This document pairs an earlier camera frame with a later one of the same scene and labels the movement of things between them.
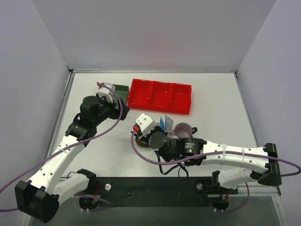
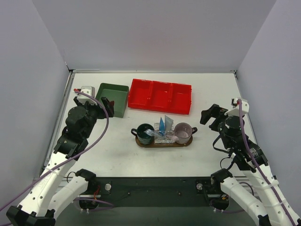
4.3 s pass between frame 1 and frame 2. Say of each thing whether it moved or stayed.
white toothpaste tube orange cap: stayed
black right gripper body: moved
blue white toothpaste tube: stayed
